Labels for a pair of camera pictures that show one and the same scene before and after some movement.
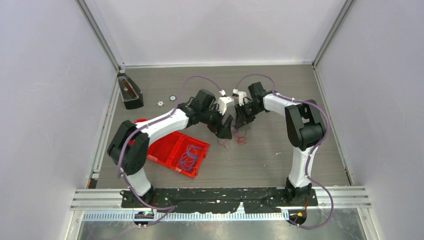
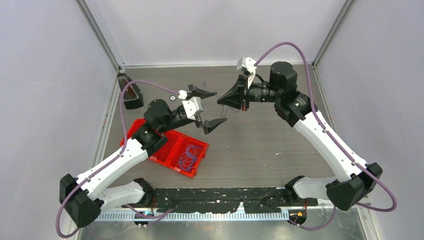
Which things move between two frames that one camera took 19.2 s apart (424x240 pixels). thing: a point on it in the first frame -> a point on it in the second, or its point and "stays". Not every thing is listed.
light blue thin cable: x=188 y=159 stays
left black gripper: x=225 y=132 -> x=196 y=92
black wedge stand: x=131 y=95 stays
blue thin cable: x=188 y=159 stays
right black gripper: x=241 y=119 -> x=235 y=96
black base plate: x=216 y=200 stays
